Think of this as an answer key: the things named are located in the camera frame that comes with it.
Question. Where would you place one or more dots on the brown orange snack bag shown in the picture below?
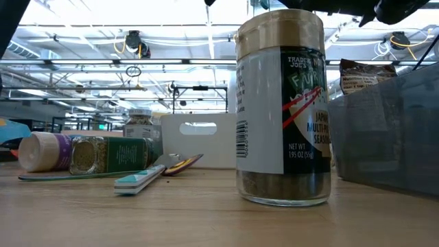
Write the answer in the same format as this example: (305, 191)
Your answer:
(363, 77)

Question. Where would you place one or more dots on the bright orange snack bag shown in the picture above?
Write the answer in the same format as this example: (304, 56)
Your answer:
(14, 154)

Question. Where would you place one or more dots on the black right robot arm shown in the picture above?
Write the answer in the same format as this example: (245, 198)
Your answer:
(401, 10)

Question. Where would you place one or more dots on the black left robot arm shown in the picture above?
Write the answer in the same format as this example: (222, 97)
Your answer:
(10, 20)

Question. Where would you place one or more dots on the furikake jar gold lid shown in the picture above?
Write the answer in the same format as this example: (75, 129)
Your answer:
(267, 120)

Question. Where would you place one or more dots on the white lid seasoning jar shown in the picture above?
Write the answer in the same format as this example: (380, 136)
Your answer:
(139, 132)

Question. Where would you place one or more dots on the white plastic bin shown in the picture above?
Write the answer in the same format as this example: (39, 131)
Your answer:
(205, 151)

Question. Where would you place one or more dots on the small silver metal object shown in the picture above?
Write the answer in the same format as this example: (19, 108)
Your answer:
(168, 159)

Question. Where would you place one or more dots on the green label spice jar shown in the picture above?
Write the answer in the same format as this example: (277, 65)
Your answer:
(127, 154)

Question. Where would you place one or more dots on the teal white toothbrush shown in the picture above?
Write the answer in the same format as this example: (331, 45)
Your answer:
(137, 181)

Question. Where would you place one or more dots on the gray translucent plastic bin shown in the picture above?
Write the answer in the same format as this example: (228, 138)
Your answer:
(387, 137)

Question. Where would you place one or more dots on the purple label spice jar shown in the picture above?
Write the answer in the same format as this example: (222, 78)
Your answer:
(41, 152)

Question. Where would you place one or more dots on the blue ramen noodle packet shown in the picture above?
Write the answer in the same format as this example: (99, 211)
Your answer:
(13, 132)

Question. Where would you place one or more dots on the black metal rig frame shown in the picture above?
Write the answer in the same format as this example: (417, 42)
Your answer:
(200, 88)

